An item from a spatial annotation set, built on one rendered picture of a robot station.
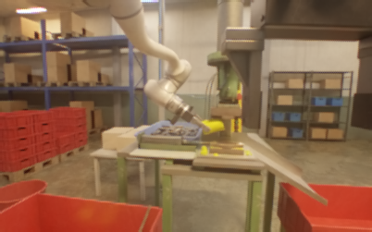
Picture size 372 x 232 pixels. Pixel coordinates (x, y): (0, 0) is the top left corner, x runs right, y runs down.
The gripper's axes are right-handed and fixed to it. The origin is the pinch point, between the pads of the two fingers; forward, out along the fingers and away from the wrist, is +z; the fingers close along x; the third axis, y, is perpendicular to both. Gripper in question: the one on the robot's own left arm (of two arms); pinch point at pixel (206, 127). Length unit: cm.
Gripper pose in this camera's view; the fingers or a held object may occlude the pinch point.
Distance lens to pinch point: 96.2
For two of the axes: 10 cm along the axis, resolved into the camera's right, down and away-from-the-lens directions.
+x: 1.5, -1.1, 9.8
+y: 5.6, -8.1, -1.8
